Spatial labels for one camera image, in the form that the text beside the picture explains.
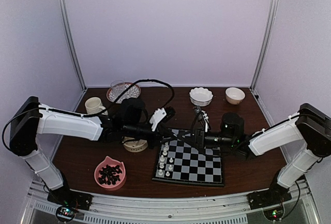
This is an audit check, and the black white chessboard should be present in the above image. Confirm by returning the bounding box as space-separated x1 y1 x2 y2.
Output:
152 140 224 187

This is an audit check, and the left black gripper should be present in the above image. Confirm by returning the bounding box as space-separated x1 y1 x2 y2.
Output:
124 122 176 150

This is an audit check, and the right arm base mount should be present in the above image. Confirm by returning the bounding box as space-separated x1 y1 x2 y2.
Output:
247 189 292 210

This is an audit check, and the pink cat-ear bowl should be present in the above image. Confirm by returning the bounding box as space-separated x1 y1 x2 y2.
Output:
94 156 127 191

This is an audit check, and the aluminium frame post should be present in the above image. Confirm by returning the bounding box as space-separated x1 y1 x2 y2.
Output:
250 0 279 92
58 0 87 91

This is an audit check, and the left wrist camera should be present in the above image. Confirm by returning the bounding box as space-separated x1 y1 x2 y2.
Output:
149 107 176 131

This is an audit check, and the patterned ceramic plate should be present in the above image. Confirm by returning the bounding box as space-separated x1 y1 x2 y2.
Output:
106 82 141 104

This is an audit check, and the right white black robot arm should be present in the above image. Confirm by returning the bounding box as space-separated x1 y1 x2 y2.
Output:
190 103 330 204

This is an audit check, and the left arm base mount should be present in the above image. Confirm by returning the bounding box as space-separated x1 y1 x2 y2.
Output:
47 190 93 211

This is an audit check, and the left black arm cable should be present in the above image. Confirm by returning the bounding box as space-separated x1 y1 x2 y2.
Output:
106 78 175 116

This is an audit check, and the small cream bowl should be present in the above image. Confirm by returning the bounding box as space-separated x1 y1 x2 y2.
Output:
225 87 246 105

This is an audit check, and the right aluminium frame post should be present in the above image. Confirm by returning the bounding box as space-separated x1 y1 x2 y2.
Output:
250 0 279 92

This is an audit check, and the pile of black chess pieces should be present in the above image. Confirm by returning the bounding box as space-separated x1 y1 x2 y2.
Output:
98 165 123 185

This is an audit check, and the clear drinking glass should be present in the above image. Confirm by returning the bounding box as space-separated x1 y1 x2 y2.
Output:
111 80 125 100

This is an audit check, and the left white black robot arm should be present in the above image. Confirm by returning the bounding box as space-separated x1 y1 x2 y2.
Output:
4 96 175 205

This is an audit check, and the white scalloped dish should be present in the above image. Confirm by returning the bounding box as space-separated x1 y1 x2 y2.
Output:
189 87 214 107

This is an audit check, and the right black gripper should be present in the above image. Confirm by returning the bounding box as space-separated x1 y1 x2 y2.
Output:
177 128 236 150

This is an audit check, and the cream ribbed mug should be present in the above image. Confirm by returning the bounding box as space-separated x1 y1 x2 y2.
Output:
85 97 108 115

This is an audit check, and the left aluminium frame post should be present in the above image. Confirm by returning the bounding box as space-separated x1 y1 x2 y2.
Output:
58 0 87 91

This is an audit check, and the cream cat-ear bowl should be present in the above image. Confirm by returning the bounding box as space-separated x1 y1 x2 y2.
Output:
122 137 148 153

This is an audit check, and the aluminium front rail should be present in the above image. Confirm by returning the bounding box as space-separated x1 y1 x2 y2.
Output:
18 180 322 223

